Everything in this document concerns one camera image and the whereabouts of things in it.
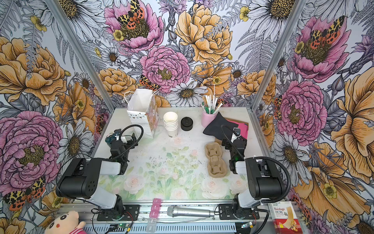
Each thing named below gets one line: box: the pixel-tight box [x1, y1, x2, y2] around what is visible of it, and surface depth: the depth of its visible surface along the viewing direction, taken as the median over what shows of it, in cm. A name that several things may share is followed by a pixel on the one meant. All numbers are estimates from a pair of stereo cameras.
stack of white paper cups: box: [163, 111, 179, 138], surface depth 94 cm
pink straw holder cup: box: [201, 110, 218, 128], surface depth 104 cm
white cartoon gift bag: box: [124, 88, 160, 139], surface depth 91 cm
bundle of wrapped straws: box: [201, 83, 224, 115], surface depth 104 cm
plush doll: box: [44, 210, 87, 234], surface depth 67 cm
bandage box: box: [267, 200, 303, 234], surface depth 71 cm
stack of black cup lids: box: [180, 116, 194, 132], surface depth 107 cm
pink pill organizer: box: [146, 197, 162, 233], surface depth 74 cm
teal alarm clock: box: [105, 133, 116, 146], surface depth 95 cm
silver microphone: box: [167, 206, 215, 218], surface depth 73 cm
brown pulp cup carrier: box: [205, 141, 228, 178], surface depth 89 cm
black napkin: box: [203, 111, 239, 140], surface depth 106 cm
